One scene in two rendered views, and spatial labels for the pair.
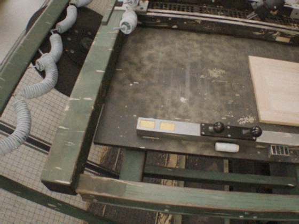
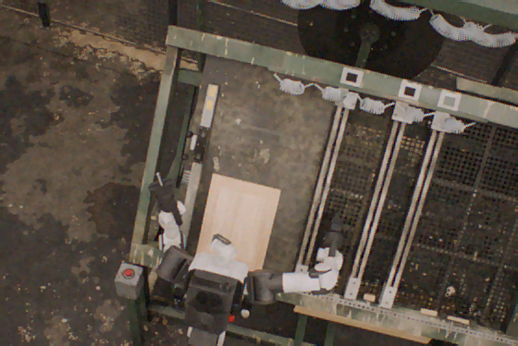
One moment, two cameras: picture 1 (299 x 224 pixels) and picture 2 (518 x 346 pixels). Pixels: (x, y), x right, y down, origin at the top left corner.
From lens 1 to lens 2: 2.45 m
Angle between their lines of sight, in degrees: 43
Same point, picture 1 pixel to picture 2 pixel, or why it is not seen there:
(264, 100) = (229, 183)
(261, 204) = (152, 151)
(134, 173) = (187, 80)
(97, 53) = (275, 57)
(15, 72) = not seen: outside the picture
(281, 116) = (214, 191)
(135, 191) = (166, 80)
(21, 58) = not seen: outside the picture
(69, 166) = (176, 43)
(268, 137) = (195, 172)
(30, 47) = not seen: outside the picture
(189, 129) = (205, 118)
